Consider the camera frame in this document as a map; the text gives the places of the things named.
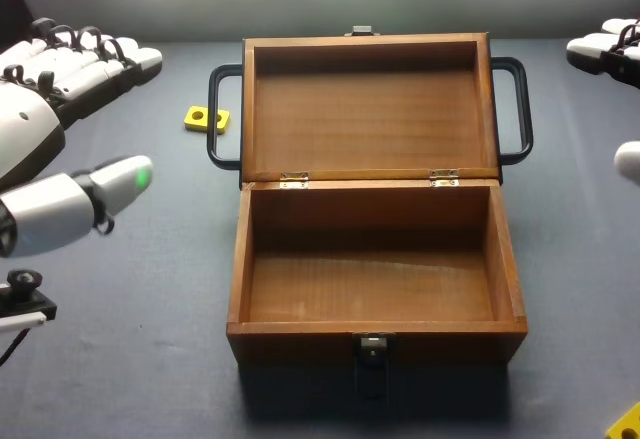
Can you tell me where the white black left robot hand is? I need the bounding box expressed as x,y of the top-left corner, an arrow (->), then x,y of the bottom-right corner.
0,17 -> 164,260

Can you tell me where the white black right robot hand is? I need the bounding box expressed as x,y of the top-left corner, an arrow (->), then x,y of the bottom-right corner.
566,17 -> 640,185

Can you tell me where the wooden box with handles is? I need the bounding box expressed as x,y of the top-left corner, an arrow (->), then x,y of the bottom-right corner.
207,25 -> 535,423

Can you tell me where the yellow block with two holes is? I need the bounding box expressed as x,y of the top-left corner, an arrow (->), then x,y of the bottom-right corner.
182,105 -> 232,136

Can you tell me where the grey table cloth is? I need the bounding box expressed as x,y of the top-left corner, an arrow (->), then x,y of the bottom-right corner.
0,38 -> 640,439

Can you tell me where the yellow block with dark holes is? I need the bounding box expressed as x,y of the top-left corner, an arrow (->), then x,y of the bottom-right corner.
605,402 -> 640,439

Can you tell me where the black white camera bracket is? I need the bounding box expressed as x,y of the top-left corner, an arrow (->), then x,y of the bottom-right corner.
0,268 -> 58,335

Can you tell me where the thin black cable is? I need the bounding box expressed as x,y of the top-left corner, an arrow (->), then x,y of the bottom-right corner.
0,326 -> 29,368

